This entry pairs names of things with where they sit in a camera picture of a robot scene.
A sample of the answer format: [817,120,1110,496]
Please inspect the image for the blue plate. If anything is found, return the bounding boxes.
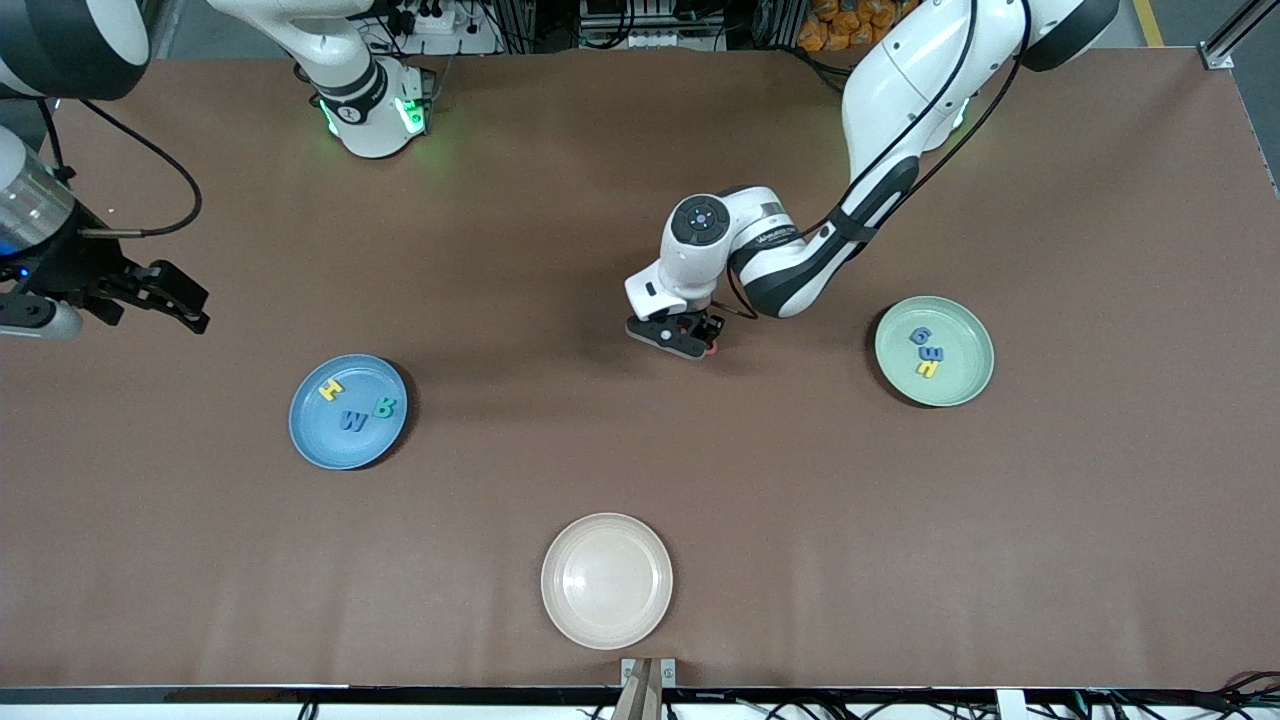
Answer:
[288,353,409,472]

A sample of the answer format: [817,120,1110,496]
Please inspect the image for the green plate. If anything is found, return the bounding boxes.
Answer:
[874,295,996,408]

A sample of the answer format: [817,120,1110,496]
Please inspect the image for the beige plate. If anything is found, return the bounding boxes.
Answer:
[541,512,674,651]

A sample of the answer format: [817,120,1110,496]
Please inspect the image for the brown table mat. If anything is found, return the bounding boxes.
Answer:
[0,50,1280,691]

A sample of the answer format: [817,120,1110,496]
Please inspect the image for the orange packet pile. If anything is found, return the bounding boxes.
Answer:
[797,0,901,53]

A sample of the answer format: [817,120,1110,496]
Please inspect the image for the white power strip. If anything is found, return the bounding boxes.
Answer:
[385,0,501,56]

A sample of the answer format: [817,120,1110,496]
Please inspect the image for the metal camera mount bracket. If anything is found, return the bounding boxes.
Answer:
[620,657,678,720]

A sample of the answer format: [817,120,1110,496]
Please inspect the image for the aluminium frame profile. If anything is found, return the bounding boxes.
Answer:
[1195,0,1280,71]

